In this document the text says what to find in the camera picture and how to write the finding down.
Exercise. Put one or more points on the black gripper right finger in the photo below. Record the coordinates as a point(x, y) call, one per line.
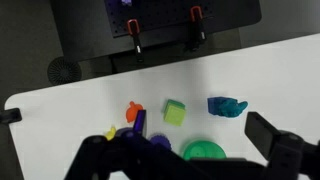
point(261, 133)

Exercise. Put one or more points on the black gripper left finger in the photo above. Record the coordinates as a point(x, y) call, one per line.
point(139, 124)

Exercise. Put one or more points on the green plastic bowl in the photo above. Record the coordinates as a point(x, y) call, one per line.
point(203, 149)

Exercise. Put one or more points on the orange rounded toy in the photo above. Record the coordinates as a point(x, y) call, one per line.
point(132, 111)

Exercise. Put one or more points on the purple gear-shaped toy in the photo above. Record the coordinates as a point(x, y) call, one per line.
point(160, 139)

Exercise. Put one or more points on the small yellow spiky toy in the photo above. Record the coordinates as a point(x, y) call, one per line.
point(111, 133)

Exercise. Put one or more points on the green cube toy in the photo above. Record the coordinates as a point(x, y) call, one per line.
point(174, 112)

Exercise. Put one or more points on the blue elephant-shaped toy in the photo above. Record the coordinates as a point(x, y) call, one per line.
point(226, 107)

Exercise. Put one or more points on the black round floor disc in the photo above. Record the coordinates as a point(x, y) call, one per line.
point(61, 72)

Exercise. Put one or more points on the black perforated board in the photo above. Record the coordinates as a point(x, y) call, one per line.
point(152, 14)

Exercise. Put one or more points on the black table edge clamp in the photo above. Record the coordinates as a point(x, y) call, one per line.
point(10, 116)

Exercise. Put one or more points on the left orange-handled black clamp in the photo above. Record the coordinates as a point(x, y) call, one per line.
point(134, 31)

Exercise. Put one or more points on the orange-handled black clamp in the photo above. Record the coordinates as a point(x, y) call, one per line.
point(197, 34)
point(134, 31)

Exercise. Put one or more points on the right orange-handled black clamp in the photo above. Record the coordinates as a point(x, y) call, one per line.
point(197, 34)

